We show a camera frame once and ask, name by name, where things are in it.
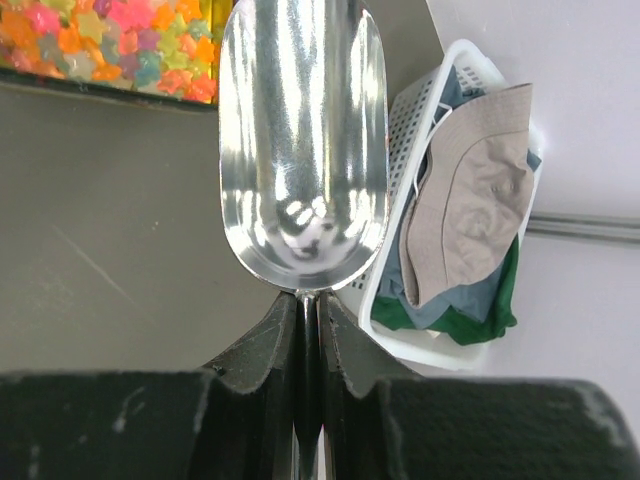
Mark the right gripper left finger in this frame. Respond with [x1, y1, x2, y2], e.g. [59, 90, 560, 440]
[1, 294, 296, 479]

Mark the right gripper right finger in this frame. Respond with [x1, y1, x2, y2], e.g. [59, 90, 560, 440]
[320, 294, 639, 479]

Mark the metal scoop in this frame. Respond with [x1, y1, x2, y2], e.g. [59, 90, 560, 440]
[218, 1, 389, 479]

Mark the golden tin with star candies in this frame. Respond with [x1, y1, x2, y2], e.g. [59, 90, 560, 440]
[1, 0, 235, 111]

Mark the green garment in basket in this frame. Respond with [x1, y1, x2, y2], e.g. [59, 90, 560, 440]
[371, 240, 519, 346]

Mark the blue-grey garment in basket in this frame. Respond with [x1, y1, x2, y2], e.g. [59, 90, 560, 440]
[371, 71, 540, 344]

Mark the beige bucket hat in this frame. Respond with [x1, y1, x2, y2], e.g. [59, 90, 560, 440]
[399, 84, 534, 308]

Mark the white plastic basket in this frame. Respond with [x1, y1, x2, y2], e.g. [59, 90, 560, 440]
[337, 39, 513, 371]

